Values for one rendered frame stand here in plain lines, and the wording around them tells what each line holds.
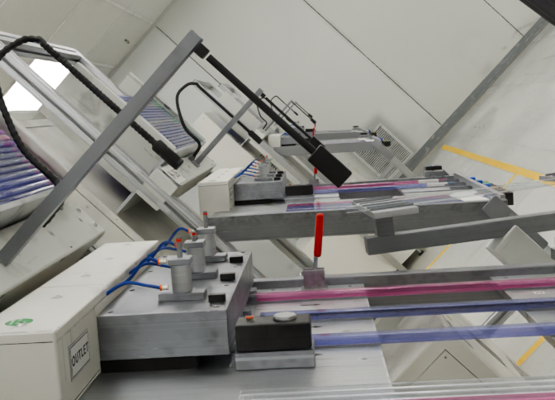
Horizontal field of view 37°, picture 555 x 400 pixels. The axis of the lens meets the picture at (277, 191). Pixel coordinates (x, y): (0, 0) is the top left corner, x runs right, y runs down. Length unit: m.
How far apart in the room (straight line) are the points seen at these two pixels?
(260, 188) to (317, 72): 6.35
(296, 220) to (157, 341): 1.14
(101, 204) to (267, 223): 0.40
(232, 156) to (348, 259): 1.04
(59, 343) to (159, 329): 0.14
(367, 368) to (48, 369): 0.30
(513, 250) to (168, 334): 0.78
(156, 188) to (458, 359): 0.82
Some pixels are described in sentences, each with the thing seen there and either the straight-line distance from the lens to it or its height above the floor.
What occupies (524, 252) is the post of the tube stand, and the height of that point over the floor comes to 0.76.
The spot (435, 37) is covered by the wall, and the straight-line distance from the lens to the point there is 8.71.
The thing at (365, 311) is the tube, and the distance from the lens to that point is 1.02.
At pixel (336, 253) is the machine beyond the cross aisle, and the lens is 5.59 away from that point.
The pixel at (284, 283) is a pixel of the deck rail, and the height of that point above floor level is 1.06.
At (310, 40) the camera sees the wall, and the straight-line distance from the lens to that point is 8.62.
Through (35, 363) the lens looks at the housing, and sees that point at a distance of 0.76.
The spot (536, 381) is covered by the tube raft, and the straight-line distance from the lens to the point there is 0.77.
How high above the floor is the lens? 1.20
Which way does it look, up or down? 2 degrees down
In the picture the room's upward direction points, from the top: 48 degrees counter-clockwise
